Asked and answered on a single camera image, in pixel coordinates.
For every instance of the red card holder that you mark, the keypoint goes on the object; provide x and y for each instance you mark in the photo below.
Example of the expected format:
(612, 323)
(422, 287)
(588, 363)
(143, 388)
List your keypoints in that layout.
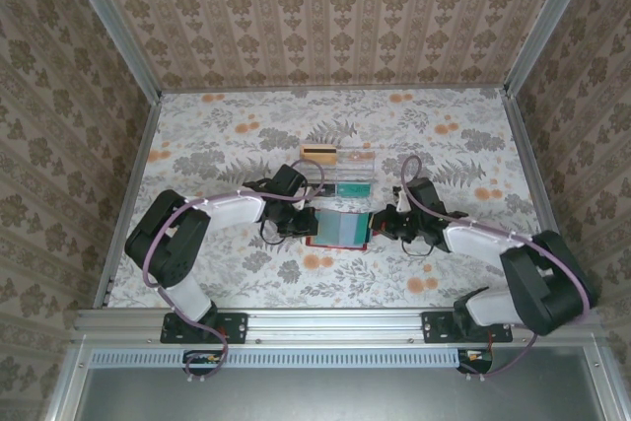
(340, 246)

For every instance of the orange card with black stripe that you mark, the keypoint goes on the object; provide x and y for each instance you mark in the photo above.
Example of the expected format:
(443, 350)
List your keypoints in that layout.
(320, 157)

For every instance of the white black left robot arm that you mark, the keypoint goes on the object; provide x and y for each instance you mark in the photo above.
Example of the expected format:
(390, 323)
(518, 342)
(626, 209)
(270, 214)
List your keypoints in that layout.
(231, 209)

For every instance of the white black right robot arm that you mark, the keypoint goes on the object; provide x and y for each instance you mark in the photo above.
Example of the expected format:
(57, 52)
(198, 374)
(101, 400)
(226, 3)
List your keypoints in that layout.
(473, 238)

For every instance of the teal card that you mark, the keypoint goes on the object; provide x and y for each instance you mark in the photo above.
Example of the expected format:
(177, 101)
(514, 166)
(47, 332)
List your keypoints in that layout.
(329, 229)
(355, 189)

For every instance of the grey VIP card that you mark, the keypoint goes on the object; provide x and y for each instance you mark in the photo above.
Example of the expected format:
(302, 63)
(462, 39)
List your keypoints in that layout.
(354, 230)

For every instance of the clear acrylic card organizer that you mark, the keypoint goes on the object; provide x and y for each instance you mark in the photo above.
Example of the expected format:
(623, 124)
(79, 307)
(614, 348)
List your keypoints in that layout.
(355, 169)

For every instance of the black connector box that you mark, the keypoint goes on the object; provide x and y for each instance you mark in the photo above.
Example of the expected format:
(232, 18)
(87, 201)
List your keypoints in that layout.
(197, 364)
(475, 364)

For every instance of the grey metal base panel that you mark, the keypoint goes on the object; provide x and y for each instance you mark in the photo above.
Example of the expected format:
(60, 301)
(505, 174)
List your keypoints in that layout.
(335, 396)

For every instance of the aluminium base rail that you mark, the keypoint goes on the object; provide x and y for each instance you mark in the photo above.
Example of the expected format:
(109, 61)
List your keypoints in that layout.
(335, 327)

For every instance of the aluminium table side rail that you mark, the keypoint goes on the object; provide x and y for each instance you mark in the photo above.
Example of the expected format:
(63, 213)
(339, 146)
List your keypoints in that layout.
(532, 169)
(129, 194)

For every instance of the aluminium frame post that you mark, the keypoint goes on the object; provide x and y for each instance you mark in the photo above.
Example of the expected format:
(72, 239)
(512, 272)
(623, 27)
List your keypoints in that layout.
(119, 26)
(548, 21)

